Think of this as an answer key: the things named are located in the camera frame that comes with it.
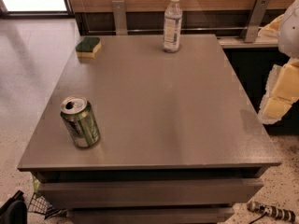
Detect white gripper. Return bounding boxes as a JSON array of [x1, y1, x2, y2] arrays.
[[258, 0, 299, 124]]

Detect green soda can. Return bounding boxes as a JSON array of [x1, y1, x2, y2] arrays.
[[60, 96, 101, 148]]

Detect green and yellow sponge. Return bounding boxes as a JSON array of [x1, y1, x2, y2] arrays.
[[76, 37, 101, 58]]

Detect clear plastic water bottle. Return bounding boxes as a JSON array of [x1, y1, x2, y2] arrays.
[[163, 0, 182, 52]]

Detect grey drawer cabinet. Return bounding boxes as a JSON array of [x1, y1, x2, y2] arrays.
[[19, 35, 280, 224]]

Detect striped power strip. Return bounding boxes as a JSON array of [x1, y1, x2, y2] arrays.
[[247, 201, 299, 224]]

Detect right metal wall bracket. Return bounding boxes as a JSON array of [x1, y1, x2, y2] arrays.
[[240, 0, 270, 43]]

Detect metal wall bracket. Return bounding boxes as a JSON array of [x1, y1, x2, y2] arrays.
[[240, 0, 270, 43], [112, 0, 128, 35]]

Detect left metal wall bracket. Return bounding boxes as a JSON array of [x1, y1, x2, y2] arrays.
[[112, 0, 128, 35]]

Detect black wire basket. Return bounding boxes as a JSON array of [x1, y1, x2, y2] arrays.
[[28, 193, 67, 219]]

